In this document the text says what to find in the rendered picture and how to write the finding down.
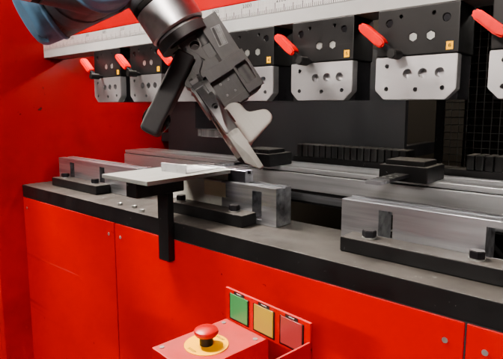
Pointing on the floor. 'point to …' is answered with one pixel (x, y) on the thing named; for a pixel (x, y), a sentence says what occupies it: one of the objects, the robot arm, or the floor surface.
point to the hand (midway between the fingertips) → (251, 170)
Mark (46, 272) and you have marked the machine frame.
